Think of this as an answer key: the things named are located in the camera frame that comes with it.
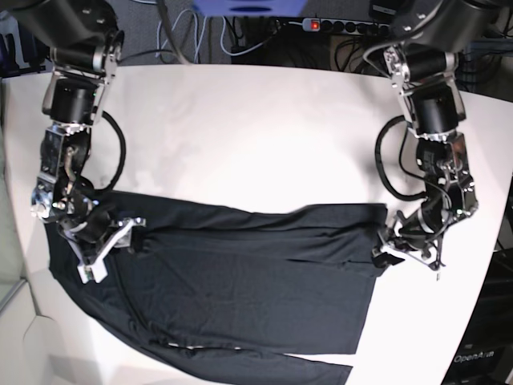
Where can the black power strip red switch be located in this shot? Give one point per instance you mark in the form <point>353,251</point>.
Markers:
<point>345,27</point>

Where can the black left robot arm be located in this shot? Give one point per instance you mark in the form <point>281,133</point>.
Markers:
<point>420,58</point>

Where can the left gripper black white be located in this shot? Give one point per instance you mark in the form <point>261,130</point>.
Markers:
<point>417,236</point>

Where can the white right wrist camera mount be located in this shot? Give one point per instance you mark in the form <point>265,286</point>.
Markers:
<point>92,273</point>

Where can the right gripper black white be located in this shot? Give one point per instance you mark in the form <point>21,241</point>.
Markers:
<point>93,238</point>

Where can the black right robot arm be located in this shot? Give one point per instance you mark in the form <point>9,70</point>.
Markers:
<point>85,45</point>

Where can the black OpenArm labelled case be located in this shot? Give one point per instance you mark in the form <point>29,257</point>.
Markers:
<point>484,355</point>

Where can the blue plastic bin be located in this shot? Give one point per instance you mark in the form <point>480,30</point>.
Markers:
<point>251,8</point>

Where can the dark navy long-sleeve T-shirt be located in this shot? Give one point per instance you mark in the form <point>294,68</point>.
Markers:
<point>235,297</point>

